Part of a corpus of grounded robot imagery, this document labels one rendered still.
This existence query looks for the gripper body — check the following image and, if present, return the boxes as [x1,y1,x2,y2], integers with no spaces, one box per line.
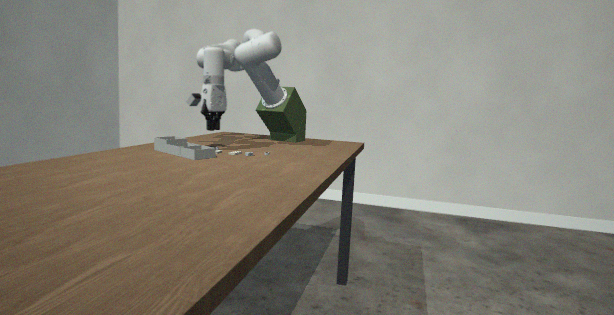
[201,83,227,112]

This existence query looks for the grey open-top bin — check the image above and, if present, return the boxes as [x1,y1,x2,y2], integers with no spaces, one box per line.
[154,136,216,160]

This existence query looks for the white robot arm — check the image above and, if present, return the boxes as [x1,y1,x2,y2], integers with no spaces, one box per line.
[197,29,288,109]

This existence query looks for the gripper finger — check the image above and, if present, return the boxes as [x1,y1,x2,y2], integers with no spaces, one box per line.
[213,111,225,130]
[201,100,214,131]

